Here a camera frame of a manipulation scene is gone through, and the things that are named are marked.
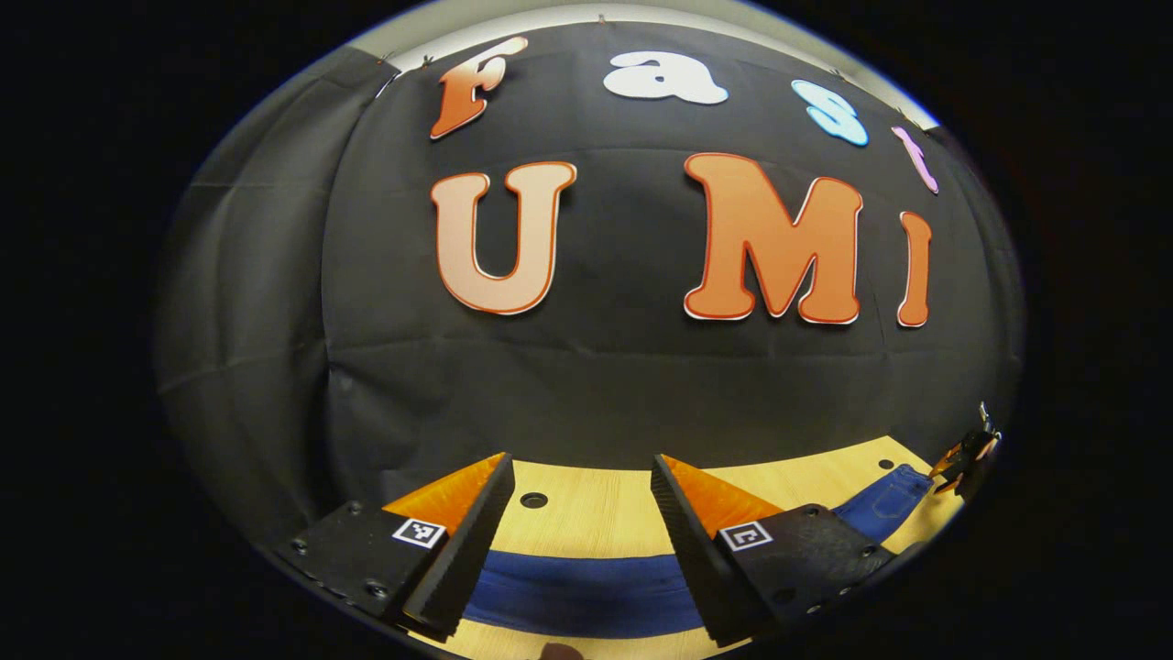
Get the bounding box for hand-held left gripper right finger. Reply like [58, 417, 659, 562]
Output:
[650, 453, 896, 648]

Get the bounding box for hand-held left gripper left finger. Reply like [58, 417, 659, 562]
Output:
[273, 451, 517, 642]

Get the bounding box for blue denim jeans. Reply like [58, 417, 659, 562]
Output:
[463, 464, 937, 641]

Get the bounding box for black backdrop cloth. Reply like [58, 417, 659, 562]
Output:
[154, 20, 1025, 542]

